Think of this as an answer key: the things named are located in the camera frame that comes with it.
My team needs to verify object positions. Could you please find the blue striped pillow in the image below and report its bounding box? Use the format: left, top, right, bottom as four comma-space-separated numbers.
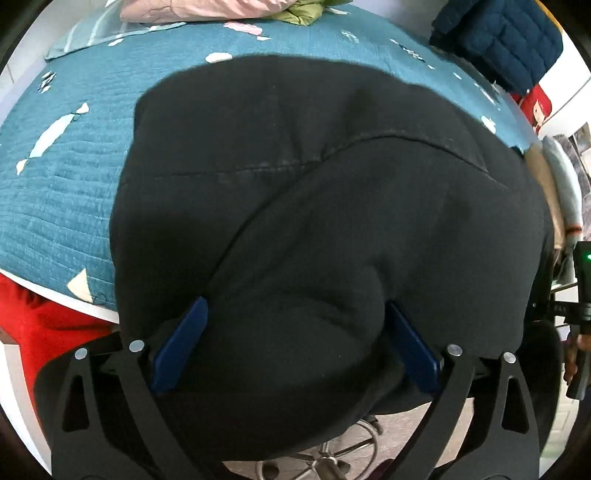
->
44, 7, 185, 61

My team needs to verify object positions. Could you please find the pink patterned tablecloth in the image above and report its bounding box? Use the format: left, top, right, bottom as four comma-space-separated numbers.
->
554, 122, 591, 178

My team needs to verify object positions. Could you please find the black hooded jacket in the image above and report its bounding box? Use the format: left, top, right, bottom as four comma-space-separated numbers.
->
110, 53, 561, 462

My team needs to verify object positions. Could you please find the green quilt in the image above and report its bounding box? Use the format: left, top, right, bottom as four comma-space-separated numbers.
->
272, 0, 352, 26

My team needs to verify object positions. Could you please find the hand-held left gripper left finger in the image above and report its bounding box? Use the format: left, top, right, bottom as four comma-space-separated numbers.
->
51, 296, 208, 480

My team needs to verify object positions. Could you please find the tan folded garment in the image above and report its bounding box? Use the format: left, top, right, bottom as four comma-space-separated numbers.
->
524, 145, 568, 252

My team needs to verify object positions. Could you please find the yellow and navy puffer jacket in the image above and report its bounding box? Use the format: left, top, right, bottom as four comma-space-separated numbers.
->
429, 0, 565, 95

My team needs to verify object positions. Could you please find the pink quilt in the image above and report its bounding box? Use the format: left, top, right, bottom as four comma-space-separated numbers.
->
120, 0, 296, 23

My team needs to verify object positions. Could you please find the teal quilted bed mat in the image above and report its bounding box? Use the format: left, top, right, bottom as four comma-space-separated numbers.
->
0, 4, 543, 319

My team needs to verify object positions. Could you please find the red cartoon bag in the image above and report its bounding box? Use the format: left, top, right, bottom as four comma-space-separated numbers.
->
510, 83, 552, 134

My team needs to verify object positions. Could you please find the person's right hand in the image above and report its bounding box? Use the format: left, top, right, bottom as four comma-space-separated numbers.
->
564, 332, 581, 386

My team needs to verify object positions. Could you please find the grey folded garment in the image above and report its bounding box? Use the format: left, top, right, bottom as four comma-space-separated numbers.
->
540, 136, 583, 243

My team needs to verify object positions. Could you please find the chrome swivel chair base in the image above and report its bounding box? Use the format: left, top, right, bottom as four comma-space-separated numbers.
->
256, 415, 384, 480

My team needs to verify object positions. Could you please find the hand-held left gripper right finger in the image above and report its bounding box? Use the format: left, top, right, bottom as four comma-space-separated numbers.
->
387, 300, 541, 480

